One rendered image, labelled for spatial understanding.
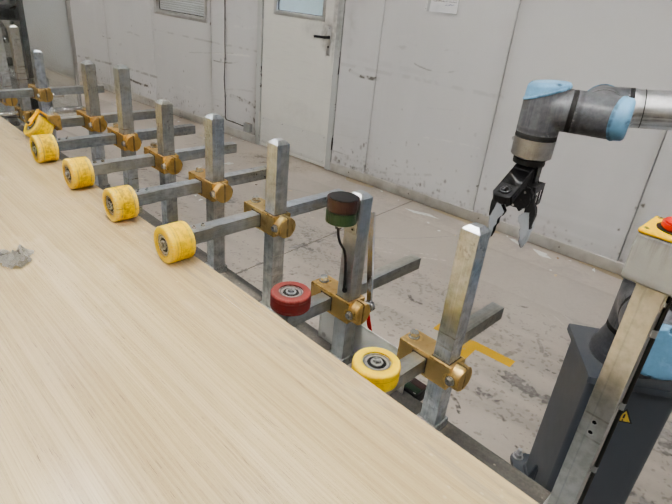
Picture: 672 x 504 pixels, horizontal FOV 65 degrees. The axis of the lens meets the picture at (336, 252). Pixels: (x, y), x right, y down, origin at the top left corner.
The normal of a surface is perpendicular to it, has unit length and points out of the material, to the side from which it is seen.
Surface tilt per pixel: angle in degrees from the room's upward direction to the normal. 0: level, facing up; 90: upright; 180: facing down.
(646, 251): 90
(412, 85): 90
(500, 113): 90
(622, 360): 90
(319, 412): 0
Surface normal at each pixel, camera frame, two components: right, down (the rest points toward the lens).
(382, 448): 0.09, -0.89
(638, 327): -0.71, 0.26
